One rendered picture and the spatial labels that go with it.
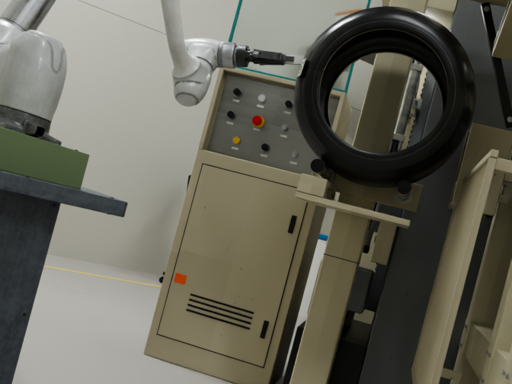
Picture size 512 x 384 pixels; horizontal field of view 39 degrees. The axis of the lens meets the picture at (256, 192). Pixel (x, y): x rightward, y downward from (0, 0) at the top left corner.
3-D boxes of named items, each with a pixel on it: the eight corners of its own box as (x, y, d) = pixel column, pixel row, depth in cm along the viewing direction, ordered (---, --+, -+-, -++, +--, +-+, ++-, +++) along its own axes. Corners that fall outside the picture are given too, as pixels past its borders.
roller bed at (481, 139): (447, 208, 268) (467, 131, 269) (487, 218, 265) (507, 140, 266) (451, 205, 249) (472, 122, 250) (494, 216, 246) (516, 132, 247)
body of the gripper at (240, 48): (235, 41, 244) (262, 43, 243) (241, 48, 253) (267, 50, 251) (232, 63, 244) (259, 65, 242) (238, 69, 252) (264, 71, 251)
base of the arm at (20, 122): (4, 128, 173) (11, 106, 174) (-31, 120, 190) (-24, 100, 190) (69, 148, 186) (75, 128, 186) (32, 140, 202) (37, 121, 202)
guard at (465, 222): (411, 369, 257) (459, 181, 259) (416, 371, 257) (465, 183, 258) (417, 434, 169) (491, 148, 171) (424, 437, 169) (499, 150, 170)
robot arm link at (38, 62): (17, 109, 178) (43, 25, 179) (-27, 98, 188) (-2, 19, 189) (65, 126, 192) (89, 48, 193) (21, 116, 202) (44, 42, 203)
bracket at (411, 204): (309, 185, 267) (316, 159, 267) (416, 212, 258) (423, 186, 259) (308, 184, 263) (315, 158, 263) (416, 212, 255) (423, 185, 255)
